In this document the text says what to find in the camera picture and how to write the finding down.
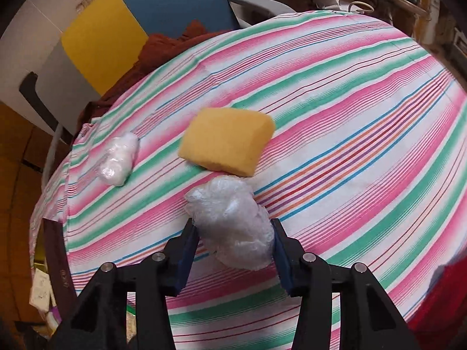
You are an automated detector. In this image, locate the large clear plastic bag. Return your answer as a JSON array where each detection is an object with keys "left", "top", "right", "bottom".
[{"left": 184, "top": 175, "right": 275, "bottom": 271}]

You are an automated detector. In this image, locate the small white plastic bag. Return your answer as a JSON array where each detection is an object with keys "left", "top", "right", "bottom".
[{"left": 99, "top": 132, "right": 139, "bottom": 187}]

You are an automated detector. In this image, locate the yellow sponge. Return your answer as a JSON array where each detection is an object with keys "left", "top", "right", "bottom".
[{"left": 178, "top": 108, "right": 276, "bottom": 177}]

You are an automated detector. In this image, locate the dark red blanket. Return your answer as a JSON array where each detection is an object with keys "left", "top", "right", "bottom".
[{"left": 74, "top": 20, "right": 229, "bottom": 137}]

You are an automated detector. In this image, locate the grey yellow blue chair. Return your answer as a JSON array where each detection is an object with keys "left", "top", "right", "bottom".
[{"left": 19, "top": 0, "right": 292, "bottom": 186}]

